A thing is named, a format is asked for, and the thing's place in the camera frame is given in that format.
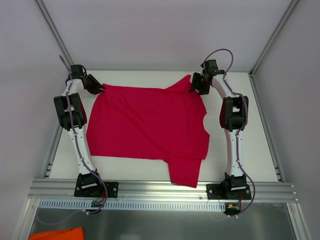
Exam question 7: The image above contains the red t-shirt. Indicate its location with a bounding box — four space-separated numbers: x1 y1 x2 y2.
86 75 210 188

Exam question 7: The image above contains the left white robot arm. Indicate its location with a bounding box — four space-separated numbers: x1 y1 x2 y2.
53 64 105 197

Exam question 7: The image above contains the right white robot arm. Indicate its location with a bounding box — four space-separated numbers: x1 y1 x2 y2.
189 60 249 199

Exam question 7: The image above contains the orange folded t-shirt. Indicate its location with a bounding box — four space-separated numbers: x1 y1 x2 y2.
28 227 85 240

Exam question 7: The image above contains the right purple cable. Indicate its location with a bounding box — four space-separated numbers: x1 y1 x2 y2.
199 48 256 220

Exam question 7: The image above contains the left aluminium frame post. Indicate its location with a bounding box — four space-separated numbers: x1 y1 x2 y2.
34 0 75 65

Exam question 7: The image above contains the aluminium frame post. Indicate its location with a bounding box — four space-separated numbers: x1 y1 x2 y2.
34 0 75 65
249 0 300 75

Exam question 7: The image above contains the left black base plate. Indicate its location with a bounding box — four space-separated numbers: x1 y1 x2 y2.
73 174 119 198

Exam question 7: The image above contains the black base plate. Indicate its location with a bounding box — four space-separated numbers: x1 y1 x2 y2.
73 174 119 198
206 183 252 200

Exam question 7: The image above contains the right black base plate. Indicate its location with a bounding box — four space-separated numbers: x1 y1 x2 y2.
206 183 252 200

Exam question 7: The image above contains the aluminium mounting rail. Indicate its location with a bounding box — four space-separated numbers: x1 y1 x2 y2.
27 178 299 203

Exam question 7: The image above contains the right aluminium frame post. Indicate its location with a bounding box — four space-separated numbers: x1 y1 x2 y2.
249 0 300 75

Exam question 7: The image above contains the slotted grey cable duct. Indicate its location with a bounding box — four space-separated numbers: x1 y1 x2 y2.
38 199 226 213

